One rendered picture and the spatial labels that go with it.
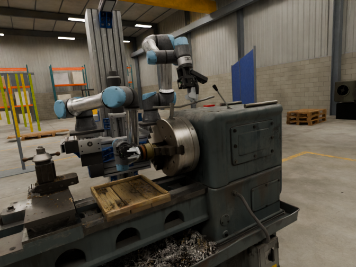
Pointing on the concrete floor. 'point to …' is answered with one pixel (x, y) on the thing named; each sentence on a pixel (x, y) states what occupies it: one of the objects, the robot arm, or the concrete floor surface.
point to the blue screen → (245, 79)
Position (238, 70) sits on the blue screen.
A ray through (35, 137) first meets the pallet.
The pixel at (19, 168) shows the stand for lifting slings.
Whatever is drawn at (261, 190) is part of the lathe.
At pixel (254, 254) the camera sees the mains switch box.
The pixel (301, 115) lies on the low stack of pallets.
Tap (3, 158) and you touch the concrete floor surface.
